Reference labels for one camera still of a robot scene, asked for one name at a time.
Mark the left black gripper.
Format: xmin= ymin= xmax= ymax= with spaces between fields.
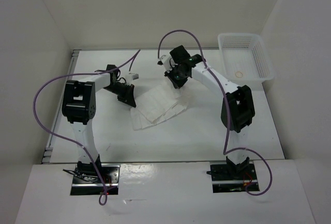
xmin=103 ymin=82 xmax=136 ymax=108

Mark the white pleated skirt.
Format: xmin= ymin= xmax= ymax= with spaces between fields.
xmin=130 ymin=79 xmax=192 ymax=131

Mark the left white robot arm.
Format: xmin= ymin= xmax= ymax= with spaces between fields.
xmin=62 ymin=65 xmax=136 ymax=183

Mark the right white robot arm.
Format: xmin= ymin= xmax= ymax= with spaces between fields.
xmin=158 ymin=46 xmax=255 ymax=179

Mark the white plastic mesh basket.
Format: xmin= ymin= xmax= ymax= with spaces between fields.
xmin=218 ymin=33 xmax=275 ymax=82

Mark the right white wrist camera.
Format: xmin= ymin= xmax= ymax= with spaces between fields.
xmin=157 ymin=55 xmax=175 ymax=71

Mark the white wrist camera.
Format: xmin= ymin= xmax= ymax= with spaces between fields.
xmin=157 ymin=55 xmax=175 ymax=71
xmin=125 ymin=72 xmax=139 ymax=85

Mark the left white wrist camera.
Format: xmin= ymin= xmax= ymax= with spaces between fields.
xmin=125 ymin=72 xmax=139 ymax=85

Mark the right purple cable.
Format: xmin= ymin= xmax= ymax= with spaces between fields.
xmin=157 ymin=29 xmax=273 ymax=196

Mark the purple cable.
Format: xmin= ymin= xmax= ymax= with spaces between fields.
xmin=157 ymin=29 xmax=273 ymax=196
xmin=32 ymin=49 xmax=141 ymax=206

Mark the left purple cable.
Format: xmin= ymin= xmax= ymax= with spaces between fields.
xmin=32 ymin=49 xmax=141 ymax=206

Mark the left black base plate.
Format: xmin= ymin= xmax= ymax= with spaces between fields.
xmin=63 ymin=163 xmax=121 ymax=196

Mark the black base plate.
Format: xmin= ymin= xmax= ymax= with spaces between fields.
xmin=63 ymin=163 xmax=121 ymax=196
xmin=206 ymin=162 xmax=260 ymax=193

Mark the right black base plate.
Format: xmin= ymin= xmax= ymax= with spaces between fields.
xmin=206 ymin=162 xmax=260 ymax=193

